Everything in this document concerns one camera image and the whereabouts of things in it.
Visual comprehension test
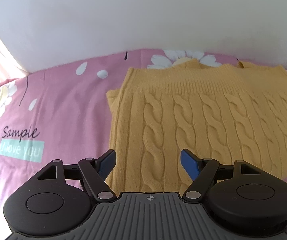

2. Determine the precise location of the mustard cable-knit cardigan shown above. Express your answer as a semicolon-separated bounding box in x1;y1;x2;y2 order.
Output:
107;60;287;193

